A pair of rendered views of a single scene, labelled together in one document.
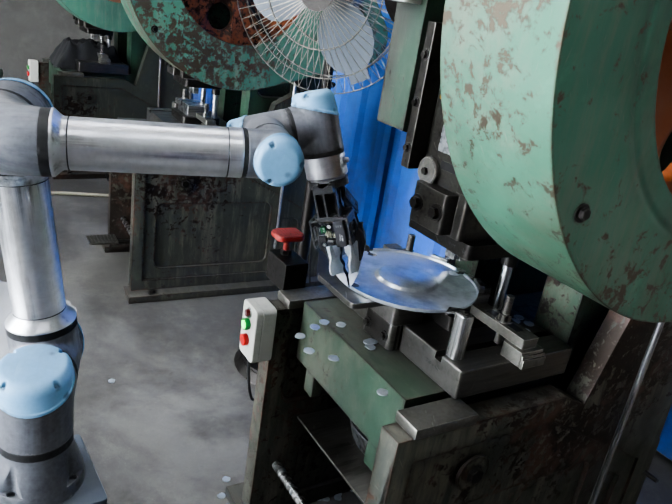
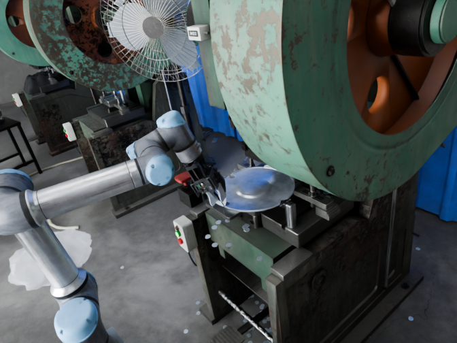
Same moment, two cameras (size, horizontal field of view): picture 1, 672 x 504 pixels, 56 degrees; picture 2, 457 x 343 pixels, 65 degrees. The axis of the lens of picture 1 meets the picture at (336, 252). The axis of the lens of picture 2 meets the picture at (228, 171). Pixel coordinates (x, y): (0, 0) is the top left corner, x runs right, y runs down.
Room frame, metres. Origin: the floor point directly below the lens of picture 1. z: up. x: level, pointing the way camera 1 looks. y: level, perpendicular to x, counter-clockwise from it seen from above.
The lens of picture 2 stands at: (0.10, -0.07, 1.47)
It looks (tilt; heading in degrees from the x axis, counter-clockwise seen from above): 29 degrees down; 0
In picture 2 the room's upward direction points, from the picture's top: 9 degrees counter-clockwise
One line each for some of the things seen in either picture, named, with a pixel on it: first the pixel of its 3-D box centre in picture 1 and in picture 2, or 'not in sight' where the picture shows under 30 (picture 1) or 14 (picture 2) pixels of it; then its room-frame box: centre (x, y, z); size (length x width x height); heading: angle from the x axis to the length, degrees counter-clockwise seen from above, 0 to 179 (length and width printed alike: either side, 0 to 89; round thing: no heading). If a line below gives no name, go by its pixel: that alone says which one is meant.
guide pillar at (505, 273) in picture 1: (504, 277); not in sight; (1.23, -0.35, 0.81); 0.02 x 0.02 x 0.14
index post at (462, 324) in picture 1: (459, 333); (290, 213); (1.04, -0.25, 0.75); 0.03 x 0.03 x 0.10; 34
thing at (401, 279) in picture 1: (406, 277); (254, 187); (1.19, -0.15, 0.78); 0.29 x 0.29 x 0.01
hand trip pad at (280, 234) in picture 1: (286, 246); (185, 183); (1.41, 0.12, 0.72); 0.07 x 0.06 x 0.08; 124
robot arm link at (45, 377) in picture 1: (35, 395); (80, 325); (0.85, 0.44, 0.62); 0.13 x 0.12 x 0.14; 19
